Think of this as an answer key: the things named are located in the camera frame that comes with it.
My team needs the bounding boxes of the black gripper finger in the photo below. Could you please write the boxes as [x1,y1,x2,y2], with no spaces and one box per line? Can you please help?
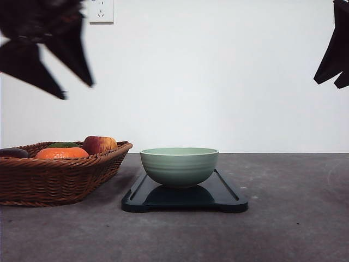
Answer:
[314,0,349,84]
[333,67,349,89]

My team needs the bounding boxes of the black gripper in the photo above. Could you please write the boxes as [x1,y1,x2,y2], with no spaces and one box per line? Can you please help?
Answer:
[0,0,94,100]

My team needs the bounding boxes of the light green bowl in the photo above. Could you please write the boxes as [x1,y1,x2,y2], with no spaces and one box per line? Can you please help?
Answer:
[140,147,219,187]

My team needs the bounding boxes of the brown wicker basket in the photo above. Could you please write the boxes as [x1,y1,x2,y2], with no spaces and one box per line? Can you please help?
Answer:
[0,141,133,207]

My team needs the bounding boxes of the green fruit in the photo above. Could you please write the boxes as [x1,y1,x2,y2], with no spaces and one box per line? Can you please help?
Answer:
[48,142,79,148]

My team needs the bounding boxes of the orange tangerine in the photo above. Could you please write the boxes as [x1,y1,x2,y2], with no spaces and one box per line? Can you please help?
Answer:
[35,147,89,159]

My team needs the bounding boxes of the red yellow apple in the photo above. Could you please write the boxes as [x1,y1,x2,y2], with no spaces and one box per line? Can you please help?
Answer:
[82,135,118,154]

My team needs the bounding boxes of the dark purple fruit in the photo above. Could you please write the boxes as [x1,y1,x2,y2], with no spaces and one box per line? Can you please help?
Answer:
[0,148,29,158]

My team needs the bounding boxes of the dark teal rectangular tray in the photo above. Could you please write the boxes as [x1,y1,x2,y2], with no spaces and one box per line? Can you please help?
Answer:
[122,168,248,213]

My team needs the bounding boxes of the white wall socket left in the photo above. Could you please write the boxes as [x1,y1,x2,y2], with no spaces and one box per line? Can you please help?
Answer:
[88,0,114,26]

